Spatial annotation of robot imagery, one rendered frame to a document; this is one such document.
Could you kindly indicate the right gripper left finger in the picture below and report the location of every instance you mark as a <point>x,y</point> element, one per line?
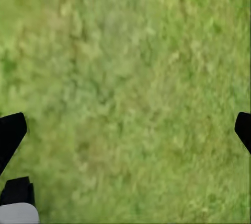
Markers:
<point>12,130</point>

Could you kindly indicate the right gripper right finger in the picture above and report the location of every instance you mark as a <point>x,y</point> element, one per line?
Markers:
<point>243,129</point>

